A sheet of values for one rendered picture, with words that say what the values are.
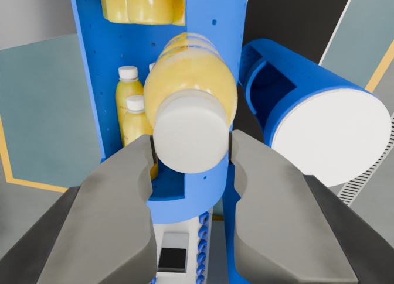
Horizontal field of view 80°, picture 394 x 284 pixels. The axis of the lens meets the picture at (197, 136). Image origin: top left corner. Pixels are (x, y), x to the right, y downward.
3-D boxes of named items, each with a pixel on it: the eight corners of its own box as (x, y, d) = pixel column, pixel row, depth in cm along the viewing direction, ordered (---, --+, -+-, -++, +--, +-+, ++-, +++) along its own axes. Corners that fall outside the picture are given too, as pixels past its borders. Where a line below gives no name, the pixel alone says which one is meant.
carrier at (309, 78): (279, 30, 126) (227, 48, 132) (392, 68, 50) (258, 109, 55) (288, 79, 139) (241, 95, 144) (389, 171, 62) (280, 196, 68)
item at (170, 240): (163, 236, 93) (156, 276, 79) (163, 229, 91) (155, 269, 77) (189, 238, 93) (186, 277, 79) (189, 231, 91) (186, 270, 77)
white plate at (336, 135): (394, 72, 49) (390, 70, 50) (261, 112, 54) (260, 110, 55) (390, 173, 61) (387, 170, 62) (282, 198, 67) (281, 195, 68)
